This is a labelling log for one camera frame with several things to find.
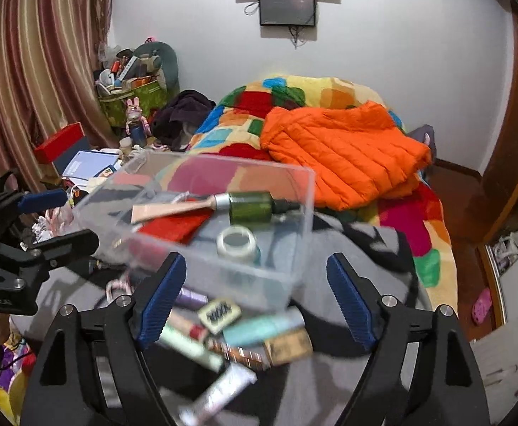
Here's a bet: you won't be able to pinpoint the dark blue box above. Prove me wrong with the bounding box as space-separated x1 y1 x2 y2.
53 137 91 175

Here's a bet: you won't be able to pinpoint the beige cosmetic tube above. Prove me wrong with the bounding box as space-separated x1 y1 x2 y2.
130 193 230 225

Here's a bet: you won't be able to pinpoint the grey green neck pillow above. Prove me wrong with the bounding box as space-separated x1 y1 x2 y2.
132 41 181 94

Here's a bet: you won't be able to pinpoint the grey blanket black pattern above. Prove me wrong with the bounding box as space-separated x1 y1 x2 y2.
11 213 432 426

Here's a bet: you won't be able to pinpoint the pink clog shoe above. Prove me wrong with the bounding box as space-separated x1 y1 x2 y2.
471 288 494 326

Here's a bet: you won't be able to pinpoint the white shoes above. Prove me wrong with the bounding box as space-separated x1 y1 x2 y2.
492 231 518 271

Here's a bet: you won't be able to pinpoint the false eyelash case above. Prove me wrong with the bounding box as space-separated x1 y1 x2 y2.
197 299 242 334

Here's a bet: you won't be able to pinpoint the green shopping bag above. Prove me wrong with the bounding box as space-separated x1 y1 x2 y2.
97 77 167 129

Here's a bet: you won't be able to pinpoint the wooden door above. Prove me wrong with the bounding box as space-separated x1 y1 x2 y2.
478 9 518 240

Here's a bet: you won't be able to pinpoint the dark blue bottle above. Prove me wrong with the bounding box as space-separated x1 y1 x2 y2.
128 122 148 147

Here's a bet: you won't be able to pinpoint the pink striped ribbon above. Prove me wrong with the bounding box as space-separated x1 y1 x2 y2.
106 275 133 299

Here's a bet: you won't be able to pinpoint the orange down jacket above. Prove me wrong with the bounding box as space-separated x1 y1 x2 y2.
260 101 432 211

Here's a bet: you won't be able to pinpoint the white tube red label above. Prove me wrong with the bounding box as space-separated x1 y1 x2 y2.
159 311 225 372

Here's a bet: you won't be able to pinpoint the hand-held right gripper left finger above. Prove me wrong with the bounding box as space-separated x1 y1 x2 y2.
20 252 187 426

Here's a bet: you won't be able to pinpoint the pink bunny toy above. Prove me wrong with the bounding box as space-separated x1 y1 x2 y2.
125 98 151 136

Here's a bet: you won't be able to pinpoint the colourful patchwork blanket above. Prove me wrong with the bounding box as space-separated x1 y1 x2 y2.
188 75 459 320

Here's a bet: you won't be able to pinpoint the dark clothing pile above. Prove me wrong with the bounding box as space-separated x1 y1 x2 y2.
151 90 217 152

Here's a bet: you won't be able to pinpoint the small wall monitor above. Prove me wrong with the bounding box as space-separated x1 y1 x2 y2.
258 0 318 26

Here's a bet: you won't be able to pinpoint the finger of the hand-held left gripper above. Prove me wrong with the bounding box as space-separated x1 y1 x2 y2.
0 229 100 296
0 189 69 231

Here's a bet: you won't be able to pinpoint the copper striped stick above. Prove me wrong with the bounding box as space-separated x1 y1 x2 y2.
206 337 272 371

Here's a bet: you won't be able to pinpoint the red pouch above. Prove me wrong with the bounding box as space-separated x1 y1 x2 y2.
137 211 213 245

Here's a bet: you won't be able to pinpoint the dark purple cloth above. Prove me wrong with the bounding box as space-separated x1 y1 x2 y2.
412 124 437 160

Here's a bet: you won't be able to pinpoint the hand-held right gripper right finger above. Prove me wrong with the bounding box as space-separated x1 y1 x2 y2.
327 253 492 426

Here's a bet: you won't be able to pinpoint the white tape roll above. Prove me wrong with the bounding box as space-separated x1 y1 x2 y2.
216 225 262 263

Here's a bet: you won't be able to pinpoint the striped curtain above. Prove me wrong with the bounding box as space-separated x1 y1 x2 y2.
0 0 118 191

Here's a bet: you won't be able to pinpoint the green glass bottle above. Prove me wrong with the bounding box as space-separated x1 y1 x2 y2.
227 191 302 227

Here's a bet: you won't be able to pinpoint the yellow purple bag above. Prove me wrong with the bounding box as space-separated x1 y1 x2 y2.
0 333 38 422

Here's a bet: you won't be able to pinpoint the mint green tube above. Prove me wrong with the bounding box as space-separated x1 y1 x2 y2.
222 310 306 347

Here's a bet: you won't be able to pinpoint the small brown card box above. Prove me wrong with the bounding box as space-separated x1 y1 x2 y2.
263 328 314 367

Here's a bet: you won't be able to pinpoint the light blue notebook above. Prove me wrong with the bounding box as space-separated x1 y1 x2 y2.
61 150 120 179

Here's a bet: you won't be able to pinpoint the orange box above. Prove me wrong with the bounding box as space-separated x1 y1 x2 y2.
128 76 158 92

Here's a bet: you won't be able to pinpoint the clear plastic storage box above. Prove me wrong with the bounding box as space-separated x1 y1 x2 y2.
73 150 316 316

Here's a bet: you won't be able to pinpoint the purple tube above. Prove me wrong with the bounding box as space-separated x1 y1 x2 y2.
177 288 209 307

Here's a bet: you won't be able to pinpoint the red box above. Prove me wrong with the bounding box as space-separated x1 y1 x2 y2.
34 122 86 165

